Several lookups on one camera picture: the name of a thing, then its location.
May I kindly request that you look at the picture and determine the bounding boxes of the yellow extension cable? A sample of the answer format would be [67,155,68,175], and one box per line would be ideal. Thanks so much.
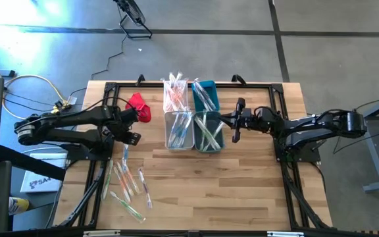
[0,54,66,122]

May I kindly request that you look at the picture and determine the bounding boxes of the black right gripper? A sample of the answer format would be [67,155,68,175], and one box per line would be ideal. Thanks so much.
[218,97,281,143]

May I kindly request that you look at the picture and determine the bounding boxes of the dark grey plastic bin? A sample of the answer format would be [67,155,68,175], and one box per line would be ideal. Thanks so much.
[193,111,225,154]

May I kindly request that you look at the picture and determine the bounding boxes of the beige plastic bin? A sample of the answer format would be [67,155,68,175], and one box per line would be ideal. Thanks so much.
[164,111,195,151]

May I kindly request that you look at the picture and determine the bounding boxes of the white light bar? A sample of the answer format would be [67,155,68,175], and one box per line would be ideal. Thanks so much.
[266,231,305,237]
[83,230,122,237]

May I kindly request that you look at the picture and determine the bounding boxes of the white printed box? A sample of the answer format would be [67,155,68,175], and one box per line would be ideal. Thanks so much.
[20,152,68,194]

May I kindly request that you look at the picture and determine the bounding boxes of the red cloth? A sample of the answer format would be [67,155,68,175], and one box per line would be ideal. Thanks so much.
[125,92,152,123]

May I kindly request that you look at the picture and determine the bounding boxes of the yellow can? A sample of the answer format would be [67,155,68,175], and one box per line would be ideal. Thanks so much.
[8,196,30,216]

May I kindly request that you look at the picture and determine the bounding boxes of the teal plastic bin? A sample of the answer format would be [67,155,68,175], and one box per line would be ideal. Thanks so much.
[191,80,221,113]

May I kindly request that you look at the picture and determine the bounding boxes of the clear plastic bin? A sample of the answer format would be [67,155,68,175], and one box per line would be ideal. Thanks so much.
[162,80,190,113]

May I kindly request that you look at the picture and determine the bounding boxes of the black fan cable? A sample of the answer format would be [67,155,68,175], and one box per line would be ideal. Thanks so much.
[89,32,127,82]

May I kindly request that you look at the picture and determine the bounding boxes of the black floor fan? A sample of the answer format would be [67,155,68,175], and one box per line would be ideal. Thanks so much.
[113,0,153,40]

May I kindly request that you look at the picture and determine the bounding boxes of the grey desk frame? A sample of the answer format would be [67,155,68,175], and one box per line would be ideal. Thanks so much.
[342,92,379,194]

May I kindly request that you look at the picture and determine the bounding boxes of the black desk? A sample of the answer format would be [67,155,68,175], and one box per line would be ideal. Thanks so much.
[0,144,68,233]

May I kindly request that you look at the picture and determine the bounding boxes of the black floor cable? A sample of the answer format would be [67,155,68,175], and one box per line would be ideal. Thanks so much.
[332,126,379,155]

